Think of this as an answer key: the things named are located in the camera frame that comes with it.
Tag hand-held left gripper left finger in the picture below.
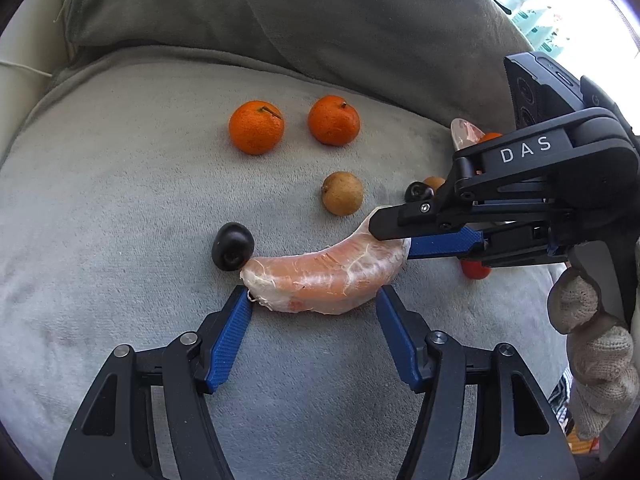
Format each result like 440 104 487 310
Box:
52 287 253 480

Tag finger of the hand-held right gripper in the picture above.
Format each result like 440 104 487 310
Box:
367 180 482 242
407 225 569 268

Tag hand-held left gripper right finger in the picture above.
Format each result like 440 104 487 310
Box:
375 285 583 480

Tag peeled pomelo segment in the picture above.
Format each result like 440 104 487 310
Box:
240 207 412 316

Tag floral white plate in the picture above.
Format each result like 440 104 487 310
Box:
450 118 486 152

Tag person's right hand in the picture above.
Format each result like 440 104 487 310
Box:
546 266 637 442

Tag red cherry tomato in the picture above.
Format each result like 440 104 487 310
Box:
460 257 493 280

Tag light grey plush mat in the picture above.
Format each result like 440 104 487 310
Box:
0 47 571 480

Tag green floral label bottle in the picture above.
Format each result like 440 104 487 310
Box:
520 5 569 56

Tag checked cloth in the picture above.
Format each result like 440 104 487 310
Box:
549 370 575 436

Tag mandarin with stem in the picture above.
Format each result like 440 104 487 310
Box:
228 101 286 156

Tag dark grey plush blanket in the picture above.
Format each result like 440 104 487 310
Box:
60 0 538 131

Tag white sofa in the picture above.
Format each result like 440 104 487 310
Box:
0 0 76 131

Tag white cord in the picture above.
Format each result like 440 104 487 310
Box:
0 59 53 80

